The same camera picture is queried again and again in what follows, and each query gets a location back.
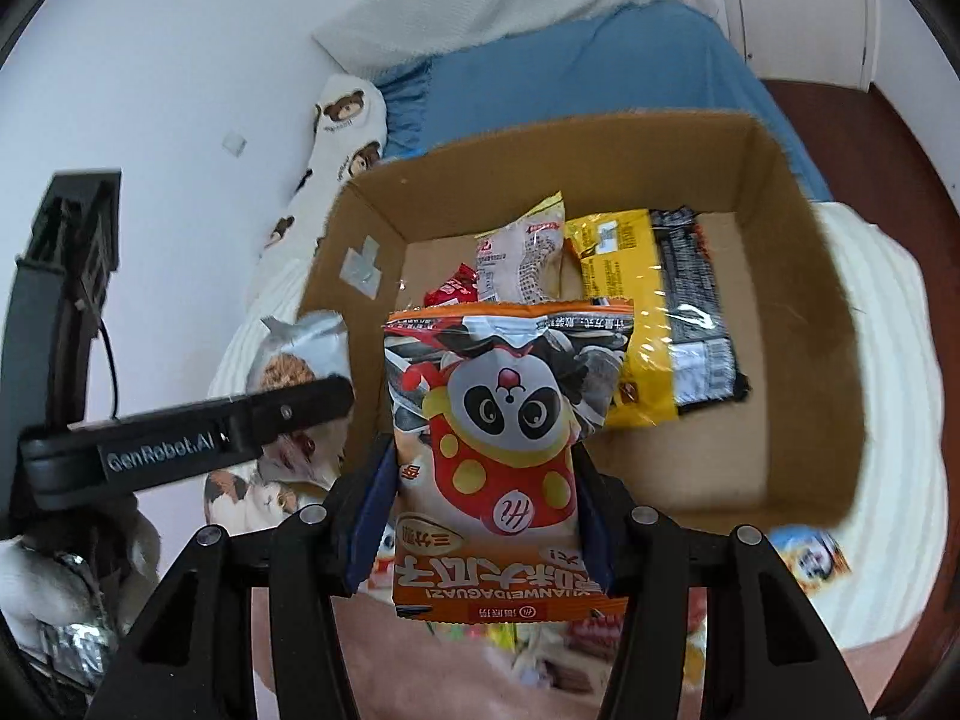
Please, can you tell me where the yellow black noodle packet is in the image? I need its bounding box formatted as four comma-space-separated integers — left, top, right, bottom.
562, 206, 751, 428

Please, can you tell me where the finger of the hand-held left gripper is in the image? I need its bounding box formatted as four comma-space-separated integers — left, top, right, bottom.
247, 375, 355, 458

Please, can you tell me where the panda print snack packet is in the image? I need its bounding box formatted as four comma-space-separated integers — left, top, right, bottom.
381, 298, 637, 623

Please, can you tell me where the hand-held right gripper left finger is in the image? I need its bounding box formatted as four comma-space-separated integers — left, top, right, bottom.
86, 441, 398, 720

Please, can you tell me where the cat print cloth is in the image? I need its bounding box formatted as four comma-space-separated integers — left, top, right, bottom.
202, 420, 342, 533

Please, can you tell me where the blue blanket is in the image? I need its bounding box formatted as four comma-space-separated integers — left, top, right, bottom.
371, 0, 833, 203

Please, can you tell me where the grey cookie packet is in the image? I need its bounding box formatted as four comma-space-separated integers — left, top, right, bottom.
247, 310, 353, 485

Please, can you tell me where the clear bread packet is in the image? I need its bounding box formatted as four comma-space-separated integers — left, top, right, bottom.
472, 191, 567, 308

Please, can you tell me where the blue orange snack packet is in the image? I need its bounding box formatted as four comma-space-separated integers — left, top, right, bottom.
769, 525, 852, 601

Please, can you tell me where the silver foil packet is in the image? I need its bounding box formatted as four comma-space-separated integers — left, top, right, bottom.
41, 551, 117, 691

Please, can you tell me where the bear print pillow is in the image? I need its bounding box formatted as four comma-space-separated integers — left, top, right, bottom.
247, 75, 389, 301

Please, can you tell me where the printed cardboard box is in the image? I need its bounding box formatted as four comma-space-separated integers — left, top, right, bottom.
296, 111, 871, 530

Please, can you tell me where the black cable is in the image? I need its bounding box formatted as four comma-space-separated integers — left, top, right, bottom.
94, 315, 122, 421

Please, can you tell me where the pile of snack packets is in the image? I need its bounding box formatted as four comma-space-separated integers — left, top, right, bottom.
360, 532, 710, 695

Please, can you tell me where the white door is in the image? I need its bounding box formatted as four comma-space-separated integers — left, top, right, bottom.
712, 0, 893, 91

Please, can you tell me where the white fluffy cloth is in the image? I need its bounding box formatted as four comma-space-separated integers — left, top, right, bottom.
0, 499, 162, 653

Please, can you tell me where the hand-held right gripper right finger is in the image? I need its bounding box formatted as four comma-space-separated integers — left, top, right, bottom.
574, 442, 875, 720

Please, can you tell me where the small red snack packet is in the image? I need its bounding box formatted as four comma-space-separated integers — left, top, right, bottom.
421, 261, 481, 310

